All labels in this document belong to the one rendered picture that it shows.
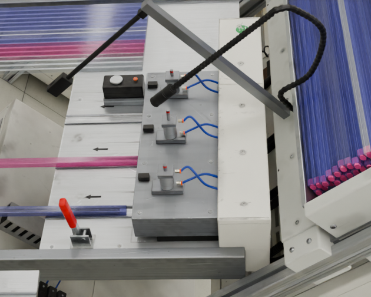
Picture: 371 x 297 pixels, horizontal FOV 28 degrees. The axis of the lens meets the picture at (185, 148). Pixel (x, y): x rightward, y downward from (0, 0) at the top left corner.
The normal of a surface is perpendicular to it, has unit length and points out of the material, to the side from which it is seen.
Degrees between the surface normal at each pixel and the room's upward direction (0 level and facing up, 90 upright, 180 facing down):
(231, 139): 48
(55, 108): 0
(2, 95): 0
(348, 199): 90
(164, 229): 90
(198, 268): 90
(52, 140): 0
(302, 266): 90
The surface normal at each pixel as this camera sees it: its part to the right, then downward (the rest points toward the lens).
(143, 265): -0.04, 0.73
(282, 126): -0.72, -0.49
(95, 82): -0.07, -0.68
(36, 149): 0.69, -0.47
